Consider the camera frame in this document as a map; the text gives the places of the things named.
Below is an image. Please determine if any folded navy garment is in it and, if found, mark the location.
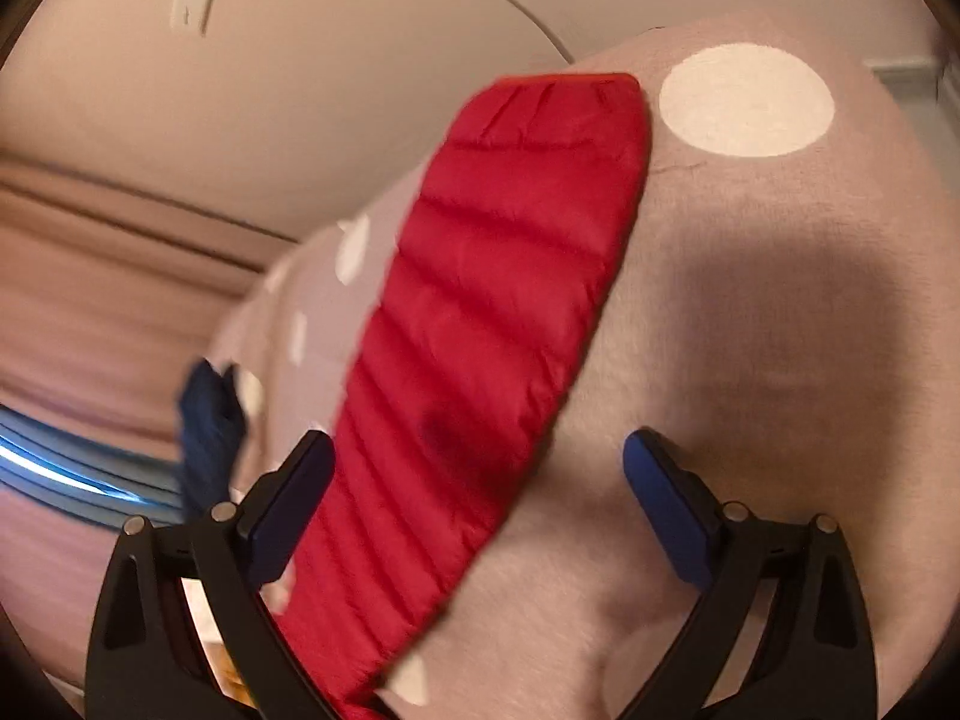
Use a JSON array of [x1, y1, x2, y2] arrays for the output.
[[178, 358, 247, 522]]

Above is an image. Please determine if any grey-blue inner curtain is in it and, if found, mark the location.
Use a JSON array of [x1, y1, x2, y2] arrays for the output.
[[2, 406, 182, 530]]

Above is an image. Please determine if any red puffer jacket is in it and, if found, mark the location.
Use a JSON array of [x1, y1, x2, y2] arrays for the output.
[[280, 73, 651, 718]]

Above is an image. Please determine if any pink curtain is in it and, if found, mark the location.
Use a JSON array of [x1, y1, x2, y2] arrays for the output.
[[2, 156, 293, 688]]

